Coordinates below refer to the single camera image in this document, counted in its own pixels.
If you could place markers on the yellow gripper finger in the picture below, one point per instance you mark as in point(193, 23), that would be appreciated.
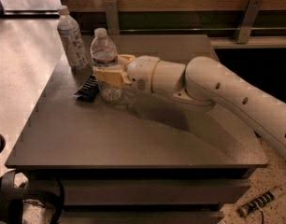
point(114, 76)
point(125, 59)

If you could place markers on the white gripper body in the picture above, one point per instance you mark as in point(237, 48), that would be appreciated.
point(141, 73)

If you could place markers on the clear plastic water bottle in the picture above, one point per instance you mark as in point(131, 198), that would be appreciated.
point(104, 55)

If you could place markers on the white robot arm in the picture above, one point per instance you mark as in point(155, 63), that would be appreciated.
point(201, 84)

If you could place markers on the dark rxbar blueberry wrapper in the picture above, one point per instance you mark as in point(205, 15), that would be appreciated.
point(88, 90)

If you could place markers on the white labelled plastic bottle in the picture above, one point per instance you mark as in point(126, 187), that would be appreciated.
point(70, 35)

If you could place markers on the striped tube on floor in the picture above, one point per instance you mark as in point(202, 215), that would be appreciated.
point(261, 201)

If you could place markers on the left metal wall bracket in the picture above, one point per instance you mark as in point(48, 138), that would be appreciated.
point(112, 17)

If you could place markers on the metal wall bracket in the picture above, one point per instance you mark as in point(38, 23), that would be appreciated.
point(112, 17)
point(242, 34)

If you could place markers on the right metal wall bracket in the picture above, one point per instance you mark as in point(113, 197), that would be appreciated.
point(242, 34)

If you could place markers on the black chair with cables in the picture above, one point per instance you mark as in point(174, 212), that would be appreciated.
point(12, 198)

